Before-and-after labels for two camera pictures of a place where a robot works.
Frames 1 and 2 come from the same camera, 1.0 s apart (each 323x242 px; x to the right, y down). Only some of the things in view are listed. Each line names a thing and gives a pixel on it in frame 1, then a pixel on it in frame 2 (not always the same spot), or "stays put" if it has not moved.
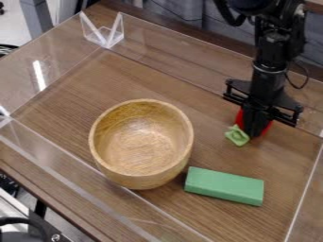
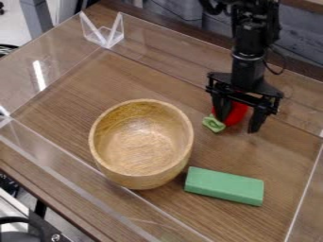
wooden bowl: x=141 y=138 stays put
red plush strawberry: x=240 y=120 → x=233 y=118
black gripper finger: x=252 y=119 → x=220 y=103
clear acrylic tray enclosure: x=113 y=122 stays put
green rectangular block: x=224 y=185 stays put
